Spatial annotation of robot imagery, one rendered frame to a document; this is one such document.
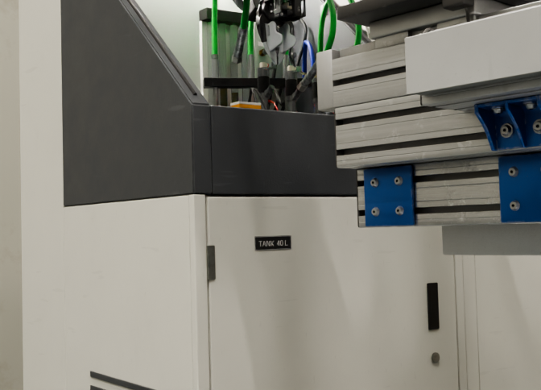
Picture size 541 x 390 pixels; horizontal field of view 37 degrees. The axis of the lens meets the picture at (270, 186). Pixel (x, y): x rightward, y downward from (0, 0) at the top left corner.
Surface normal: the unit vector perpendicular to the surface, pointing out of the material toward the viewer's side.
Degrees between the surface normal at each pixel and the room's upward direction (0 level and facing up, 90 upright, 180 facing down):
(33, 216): 90
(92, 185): 90
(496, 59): 90
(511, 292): 90
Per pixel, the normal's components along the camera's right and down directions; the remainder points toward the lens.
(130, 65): -0.80, -0.01
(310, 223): 0.59, -0.06
